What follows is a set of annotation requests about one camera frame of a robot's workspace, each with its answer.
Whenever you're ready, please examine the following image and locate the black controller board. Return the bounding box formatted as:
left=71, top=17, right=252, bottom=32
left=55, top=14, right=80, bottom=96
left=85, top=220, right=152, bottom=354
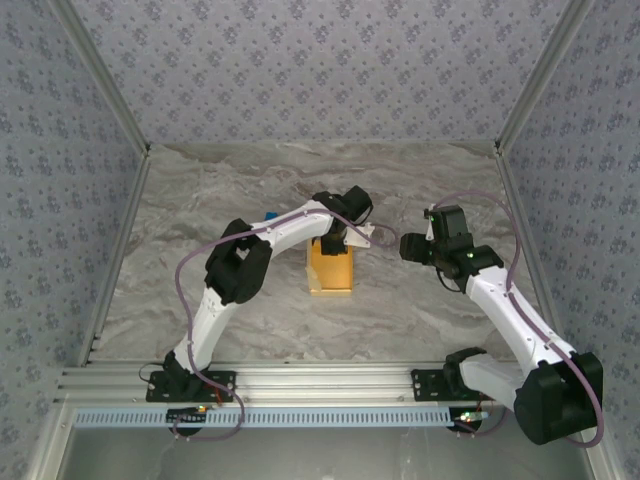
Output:
left=452, top=407, right=496, bottom=435
left=167, top=406, right=209, bottom=437

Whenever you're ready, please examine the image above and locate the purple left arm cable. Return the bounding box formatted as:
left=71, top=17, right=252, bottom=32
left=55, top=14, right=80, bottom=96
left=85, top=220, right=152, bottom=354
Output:
left=172, top=209, right=401, bottom=444

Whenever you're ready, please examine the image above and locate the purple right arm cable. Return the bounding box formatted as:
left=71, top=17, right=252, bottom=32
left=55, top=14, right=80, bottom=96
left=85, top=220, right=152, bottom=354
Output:
left=432, top=189, right=606, bottom=449

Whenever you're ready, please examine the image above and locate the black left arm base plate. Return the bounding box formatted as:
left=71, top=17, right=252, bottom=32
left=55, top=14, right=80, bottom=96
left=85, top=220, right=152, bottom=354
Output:
left=146, top=369, right=237, bottom=403

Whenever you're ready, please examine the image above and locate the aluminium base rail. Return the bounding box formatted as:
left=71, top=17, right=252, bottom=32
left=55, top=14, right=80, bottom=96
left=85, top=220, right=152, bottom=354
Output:
left=57, top=362, right=521, bottom=406

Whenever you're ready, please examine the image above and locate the perforated grey cable tray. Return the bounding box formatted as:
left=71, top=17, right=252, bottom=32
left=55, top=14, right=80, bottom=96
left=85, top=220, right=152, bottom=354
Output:
left=73, top=407, right=461, bottom=429

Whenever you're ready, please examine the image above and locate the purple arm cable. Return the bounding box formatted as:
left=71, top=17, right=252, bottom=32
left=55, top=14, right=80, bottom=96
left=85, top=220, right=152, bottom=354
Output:
left=432, top=189, right=606, bottom=449
left=172, top=209, right=401, bottom=444

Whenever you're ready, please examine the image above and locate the aluminium frame post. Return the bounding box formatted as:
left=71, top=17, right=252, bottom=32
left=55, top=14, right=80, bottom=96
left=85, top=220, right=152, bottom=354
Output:
left=77, top=149, right=154, bottom=369
left=24, top=402, right=76, bottom=480
left=47, top=0, right=153, bottom=157
left=492, top=144, right=571, bottom=351
left=493, top=0, right=596, bottom=151

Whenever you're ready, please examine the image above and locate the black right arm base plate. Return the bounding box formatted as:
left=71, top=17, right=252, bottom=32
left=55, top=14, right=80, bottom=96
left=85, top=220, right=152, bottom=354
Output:
left=410, top=368, right=451, bottom=401

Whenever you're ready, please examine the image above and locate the yellow paper box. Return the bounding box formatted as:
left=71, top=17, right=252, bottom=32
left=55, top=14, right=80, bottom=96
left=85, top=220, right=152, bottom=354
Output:
left=305, top=238, right=355, bottom=297

